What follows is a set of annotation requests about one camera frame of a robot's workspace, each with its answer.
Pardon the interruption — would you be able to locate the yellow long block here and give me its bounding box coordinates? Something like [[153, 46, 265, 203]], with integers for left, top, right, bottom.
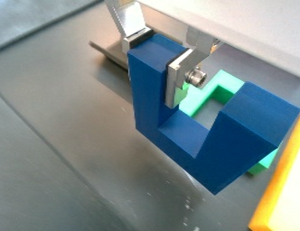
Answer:
[[248, 116, 300, 231]]

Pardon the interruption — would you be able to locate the blue U-shaped block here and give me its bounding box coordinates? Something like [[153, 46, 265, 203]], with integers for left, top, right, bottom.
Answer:
[[129, 34, 300, 194]]

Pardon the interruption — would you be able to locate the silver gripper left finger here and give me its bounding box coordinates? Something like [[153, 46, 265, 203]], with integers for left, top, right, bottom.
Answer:
[[105, 0, 154, 52]]

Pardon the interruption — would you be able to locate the green stepped block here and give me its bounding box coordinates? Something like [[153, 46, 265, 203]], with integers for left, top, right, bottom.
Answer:
[[181, 70, 278, 175]]

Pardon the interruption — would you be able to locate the black angle bracket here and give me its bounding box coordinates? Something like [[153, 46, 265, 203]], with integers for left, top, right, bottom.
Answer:
[[89, 39, 131, 70]]

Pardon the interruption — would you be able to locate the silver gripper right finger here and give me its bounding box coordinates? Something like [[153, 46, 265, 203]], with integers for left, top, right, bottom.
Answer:
[[165, 27, 220, 108]]

